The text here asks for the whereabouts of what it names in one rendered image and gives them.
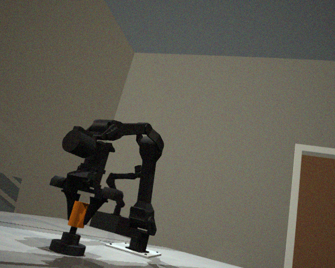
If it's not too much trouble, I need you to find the orange knob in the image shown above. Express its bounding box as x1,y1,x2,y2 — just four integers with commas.
68,200,89,228

